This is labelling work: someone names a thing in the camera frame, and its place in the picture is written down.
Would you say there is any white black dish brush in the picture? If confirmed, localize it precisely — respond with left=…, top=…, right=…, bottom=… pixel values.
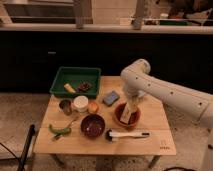
left=105, top=130, right=150, bottom=141

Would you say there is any small metal cup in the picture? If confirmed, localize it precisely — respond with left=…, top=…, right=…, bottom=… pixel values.
left=59, top=99, right=72, bottom=115

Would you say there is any small orange cup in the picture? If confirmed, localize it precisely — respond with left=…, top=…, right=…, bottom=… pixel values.
left=88, top=102, right=99, bottom=114

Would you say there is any dark red bowl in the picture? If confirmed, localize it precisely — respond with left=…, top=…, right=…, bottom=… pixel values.
left=81, top=114, right=105, bottom=139

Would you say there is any wooden table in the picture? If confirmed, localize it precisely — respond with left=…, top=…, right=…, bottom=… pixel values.
left=32, top=75, right=178, bottom=169

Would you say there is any green plastic tray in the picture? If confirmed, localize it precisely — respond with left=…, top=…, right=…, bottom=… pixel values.
left=50, top=67, right=101, bottom=99

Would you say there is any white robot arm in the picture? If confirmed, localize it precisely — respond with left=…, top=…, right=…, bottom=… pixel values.
left=121, top=59, right=213, bottom=171

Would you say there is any dark brown item in tray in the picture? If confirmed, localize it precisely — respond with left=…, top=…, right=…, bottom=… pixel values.
left=77, top=82, right=92, bottom=92

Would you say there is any green toy vegetable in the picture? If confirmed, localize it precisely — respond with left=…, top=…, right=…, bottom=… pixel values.
left=49, top=125, right=71, bottom=139

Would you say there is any orange-brown bowl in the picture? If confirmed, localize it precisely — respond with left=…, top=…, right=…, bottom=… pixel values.
left=113, top=103, right=141, bottom=129

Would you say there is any black stand pole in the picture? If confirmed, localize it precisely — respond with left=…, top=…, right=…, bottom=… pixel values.
left=17, top=124, right=35, bottom=171

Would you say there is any yellow item in tray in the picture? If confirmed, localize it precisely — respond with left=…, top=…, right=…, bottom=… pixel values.
left=64, top=83, right=76, bottom=93

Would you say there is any blue sponge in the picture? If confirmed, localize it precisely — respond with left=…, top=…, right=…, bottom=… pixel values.
left=103, top=91, right=120, bottom=106

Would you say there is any white paper cup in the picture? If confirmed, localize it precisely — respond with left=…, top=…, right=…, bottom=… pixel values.
left=73, top=96, right=89, bottom=112

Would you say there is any wooden block in bowl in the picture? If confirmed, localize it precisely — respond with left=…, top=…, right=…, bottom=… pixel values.
left=120, top=104, right=132, bottom=124

